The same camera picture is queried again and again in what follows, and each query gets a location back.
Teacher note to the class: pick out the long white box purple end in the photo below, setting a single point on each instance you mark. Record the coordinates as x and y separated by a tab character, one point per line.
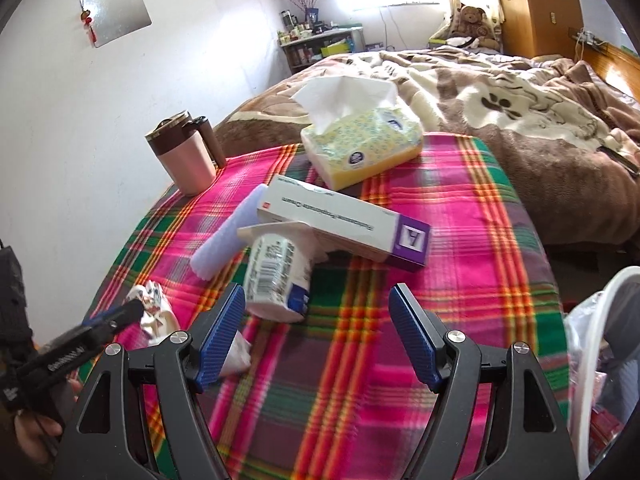
340	215

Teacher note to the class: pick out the wooden wardrobe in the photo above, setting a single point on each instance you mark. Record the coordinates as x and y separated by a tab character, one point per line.
535	5

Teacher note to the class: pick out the patterned wrapper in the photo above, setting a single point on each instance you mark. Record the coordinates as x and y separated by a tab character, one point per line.
155	310

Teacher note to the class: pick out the bed with brown blanket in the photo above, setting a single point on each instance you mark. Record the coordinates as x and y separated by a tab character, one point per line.
525	135

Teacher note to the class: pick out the white plastic cup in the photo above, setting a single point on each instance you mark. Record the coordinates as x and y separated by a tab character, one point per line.
275	280

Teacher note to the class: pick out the white round waste bin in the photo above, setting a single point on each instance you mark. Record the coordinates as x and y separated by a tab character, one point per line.
580	400

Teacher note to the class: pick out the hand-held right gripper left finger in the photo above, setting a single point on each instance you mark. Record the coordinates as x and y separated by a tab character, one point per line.
220	342

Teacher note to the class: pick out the brown teddy bear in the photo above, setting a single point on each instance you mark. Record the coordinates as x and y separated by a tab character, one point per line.
472	20

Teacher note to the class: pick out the row of bottles and jars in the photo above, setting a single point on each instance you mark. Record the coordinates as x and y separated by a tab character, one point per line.
300	30

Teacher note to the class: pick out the silver wall mirror panel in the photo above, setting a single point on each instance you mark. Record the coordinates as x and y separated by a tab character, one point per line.
117	12

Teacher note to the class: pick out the lime green box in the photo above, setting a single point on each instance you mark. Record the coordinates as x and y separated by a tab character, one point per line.
439	37

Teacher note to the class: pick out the white foam net sleeve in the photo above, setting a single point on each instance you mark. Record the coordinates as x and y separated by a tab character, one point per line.
225	240

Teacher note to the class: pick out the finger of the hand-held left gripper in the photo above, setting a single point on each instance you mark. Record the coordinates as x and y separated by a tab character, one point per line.
75	352
102	318

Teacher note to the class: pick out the red hanging ornament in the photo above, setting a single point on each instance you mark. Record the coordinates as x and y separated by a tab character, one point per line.
89	22

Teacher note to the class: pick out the person's left hand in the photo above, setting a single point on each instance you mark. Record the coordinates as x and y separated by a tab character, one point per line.
35	437

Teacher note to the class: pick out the power strip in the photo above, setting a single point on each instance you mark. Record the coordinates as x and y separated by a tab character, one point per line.
585	36

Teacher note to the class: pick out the yellow soft tissue pack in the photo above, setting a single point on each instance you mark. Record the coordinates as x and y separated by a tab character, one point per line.
360	150

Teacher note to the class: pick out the wooden headboard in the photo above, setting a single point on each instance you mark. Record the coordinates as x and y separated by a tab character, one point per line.
620	67

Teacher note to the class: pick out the blue picture frame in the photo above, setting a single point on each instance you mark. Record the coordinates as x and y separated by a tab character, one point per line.
311	15

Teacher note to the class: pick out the grey shelf unit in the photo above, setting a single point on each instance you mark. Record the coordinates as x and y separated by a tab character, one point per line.
356	40

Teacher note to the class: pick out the pink mug with brown lid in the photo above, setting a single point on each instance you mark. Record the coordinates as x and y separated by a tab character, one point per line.
185	165

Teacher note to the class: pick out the white paper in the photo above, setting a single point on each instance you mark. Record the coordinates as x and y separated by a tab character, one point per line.
240	357

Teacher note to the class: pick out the black smartphone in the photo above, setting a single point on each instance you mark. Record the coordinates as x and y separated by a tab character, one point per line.
620	158

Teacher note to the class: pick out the pink green plaid tablecloth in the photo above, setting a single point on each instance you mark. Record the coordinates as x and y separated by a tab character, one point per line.
450	240

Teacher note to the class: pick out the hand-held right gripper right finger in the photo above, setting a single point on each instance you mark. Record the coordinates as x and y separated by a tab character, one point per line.
412	342

